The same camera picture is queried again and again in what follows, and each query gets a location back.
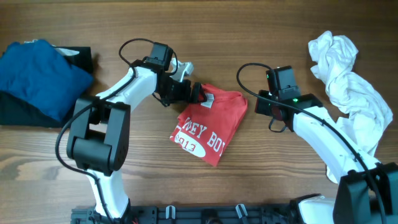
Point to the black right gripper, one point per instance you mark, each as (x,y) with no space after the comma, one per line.
(261,98)

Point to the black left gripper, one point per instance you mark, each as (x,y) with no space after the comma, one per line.
(181,96)

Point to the red t-shirt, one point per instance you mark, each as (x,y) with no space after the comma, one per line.
(205,129)

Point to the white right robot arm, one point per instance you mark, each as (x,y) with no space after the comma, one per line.
(367,189)

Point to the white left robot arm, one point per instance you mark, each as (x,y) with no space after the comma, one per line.
(98,140)

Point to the white crumpled shirt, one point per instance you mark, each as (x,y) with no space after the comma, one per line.
(368,113)

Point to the white folded cloth under blue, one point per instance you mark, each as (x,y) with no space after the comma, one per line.
(66,52)

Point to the blue folded shirt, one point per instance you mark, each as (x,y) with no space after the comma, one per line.
(39,86)

